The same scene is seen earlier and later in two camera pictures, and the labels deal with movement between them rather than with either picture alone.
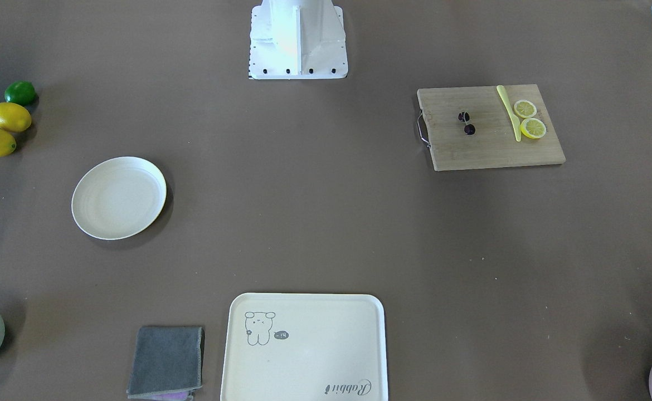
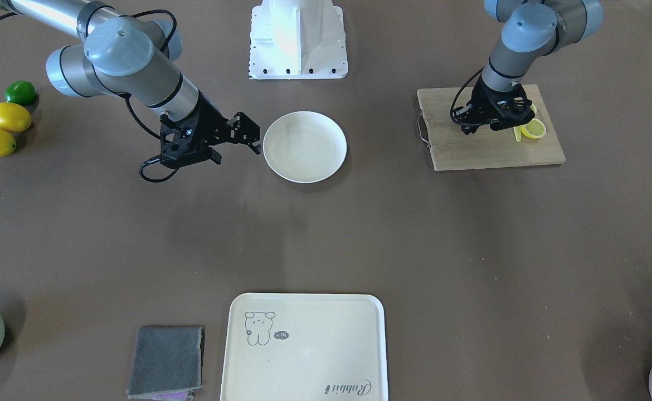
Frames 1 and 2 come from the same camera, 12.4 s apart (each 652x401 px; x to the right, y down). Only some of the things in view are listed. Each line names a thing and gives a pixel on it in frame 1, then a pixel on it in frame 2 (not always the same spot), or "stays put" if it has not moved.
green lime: [22, 92] stays put
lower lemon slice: [533, 128] stays put
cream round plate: [118, 197] → [304, 147]
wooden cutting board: [494, 143] stays put
